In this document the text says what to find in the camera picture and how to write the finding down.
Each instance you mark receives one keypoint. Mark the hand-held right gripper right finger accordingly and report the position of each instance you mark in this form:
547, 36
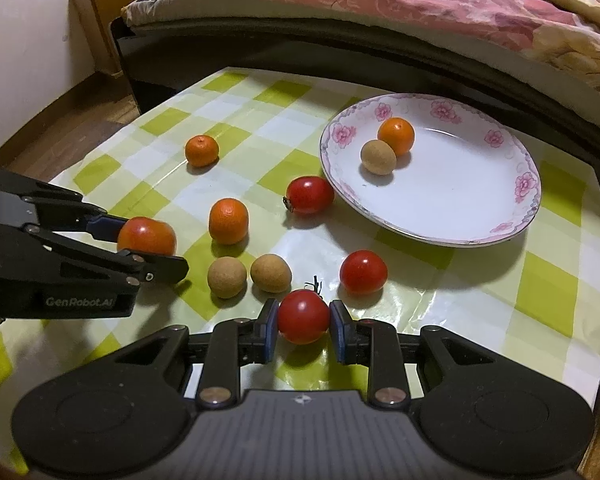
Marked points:
337, 329

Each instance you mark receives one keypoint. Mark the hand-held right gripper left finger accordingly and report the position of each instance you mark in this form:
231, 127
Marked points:
270, 329

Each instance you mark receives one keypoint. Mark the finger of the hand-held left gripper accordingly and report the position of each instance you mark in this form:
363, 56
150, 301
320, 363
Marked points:
100, 227
105, 260

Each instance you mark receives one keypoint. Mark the red tomato with stem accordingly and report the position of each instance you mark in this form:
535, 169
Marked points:
304, 316

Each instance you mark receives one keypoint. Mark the orange-red tomato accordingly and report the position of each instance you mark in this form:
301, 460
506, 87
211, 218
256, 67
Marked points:
146, 236

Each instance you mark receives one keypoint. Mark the brown longan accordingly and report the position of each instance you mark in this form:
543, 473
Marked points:
378, 158
227, 277
271, 273

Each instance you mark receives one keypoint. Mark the small orange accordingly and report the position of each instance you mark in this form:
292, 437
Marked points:
202, 151
229, 221
397, 132

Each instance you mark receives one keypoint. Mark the red tomato with dark calyx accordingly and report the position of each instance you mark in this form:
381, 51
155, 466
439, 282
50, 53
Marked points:
311, 195

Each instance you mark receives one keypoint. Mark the white plate with pink flowers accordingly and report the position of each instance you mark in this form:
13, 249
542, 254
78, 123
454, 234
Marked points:
455, 185

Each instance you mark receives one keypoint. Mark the yellow wooden cabinet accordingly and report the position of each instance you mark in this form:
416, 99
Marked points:
105, 15

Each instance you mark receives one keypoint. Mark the bed mattress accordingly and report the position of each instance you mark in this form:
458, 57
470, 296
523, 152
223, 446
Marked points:
150, 10

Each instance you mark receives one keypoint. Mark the dark bed frame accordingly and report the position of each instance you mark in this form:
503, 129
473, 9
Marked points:
280, 45

